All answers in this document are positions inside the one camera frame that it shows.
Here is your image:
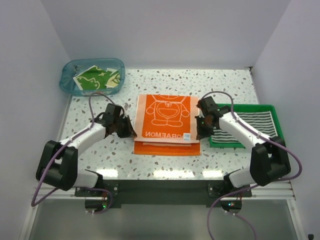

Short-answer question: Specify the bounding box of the orange white towel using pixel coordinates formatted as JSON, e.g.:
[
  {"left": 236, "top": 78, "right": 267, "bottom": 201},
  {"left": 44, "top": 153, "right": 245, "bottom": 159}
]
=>
[{"left": 133, "top": 94, "right": 201, "bottom": 157}]

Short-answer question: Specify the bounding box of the green white striped towel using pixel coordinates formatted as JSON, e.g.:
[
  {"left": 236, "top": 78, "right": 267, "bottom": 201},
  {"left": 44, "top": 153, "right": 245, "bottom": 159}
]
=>
[{"left": 219, "top": 112, "right": 273, "bottom": 147}]

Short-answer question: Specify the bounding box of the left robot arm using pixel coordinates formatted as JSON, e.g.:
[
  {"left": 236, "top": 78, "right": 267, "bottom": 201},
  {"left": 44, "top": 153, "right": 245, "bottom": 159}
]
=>
[{"left": 35, "top": 103, "right": 137, "bottom": 197}]

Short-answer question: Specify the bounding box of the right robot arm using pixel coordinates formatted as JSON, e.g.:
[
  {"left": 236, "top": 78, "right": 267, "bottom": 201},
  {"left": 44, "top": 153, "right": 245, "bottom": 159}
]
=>
[{"left": 196, "top": 96, "right": 291, "bottom": 197}]

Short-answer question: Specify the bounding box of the green cream patterned towel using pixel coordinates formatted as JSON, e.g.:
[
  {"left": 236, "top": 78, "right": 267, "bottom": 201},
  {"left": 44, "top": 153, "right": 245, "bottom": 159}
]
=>
[{"left": 73, "top": 65, "right": 121, "bottom": 91}]

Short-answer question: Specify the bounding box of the green plastic tray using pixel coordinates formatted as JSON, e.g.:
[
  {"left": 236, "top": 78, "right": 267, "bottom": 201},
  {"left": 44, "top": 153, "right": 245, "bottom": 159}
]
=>
[{"left": 208, "top": 104, "right": 284, "bottom": 149}]

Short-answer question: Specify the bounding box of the teal plastic laundry basket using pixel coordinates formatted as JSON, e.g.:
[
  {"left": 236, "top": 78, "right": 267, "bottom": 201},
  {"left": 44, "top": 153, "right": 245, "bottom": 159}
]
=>
[{"left": 59, "top": 58, "right": 126, "bottom": 97}]

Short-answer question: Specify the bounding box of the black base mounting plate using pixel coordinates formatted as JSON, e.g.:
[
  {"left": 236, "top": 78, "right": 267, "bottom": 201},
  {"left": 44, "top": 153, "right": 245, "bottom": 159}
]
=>
[{"left": 74, "top": 179, "right": 253, "bottom": 210}]

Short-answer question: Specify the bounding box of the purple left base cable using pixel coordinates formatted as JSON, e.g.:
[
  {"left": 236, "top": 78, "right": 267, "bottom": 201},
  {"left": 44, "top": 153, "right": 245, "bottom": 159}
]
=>
[{"left": 84, "top": 189, "right": 115, "bottom": 215}]

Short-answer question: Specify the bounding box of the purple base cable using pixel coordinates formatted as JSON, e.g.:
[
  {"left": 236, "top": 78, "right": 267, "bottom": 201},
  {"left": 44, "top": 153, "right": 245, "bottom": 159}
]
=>
[
  {"left": 207, "top": 191, "right": 258, "bottom": 240},
  {"left": 84, "top": 189, "right": 115, "bottom": 215}
]

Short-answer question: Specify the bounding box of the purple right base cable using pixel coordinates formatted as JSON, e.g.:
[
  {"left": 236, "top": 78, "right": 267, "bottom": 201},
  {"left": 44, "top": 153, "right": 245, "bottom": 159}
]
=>
[{"left": 207, "top": 191, "right": 258, "bottom": 240}]

